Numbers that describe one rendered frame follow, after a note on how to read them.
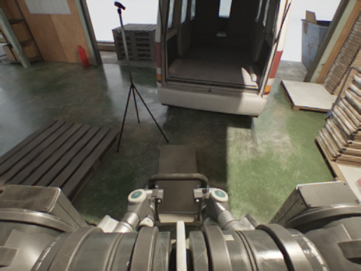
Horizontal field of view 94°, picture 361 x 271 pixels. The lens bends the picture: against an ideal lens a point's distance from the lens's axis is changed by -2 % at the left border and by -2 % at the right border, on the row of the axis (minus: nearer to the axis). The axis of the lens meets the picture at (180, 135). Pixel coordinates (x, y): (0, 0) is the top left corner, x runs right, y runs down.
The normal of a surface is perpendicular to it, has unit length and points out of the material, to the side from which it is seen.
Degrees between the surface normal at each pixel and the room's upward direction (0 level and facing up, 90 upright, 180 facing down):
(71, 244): 22
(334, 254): 12
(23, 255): 16
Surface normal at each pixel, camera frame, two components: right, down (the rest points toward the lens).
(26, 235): 0.51, -0.85
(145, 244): 0.00, -0.95
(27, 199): 0.14, -0.68
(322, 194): -0.12, -0.69
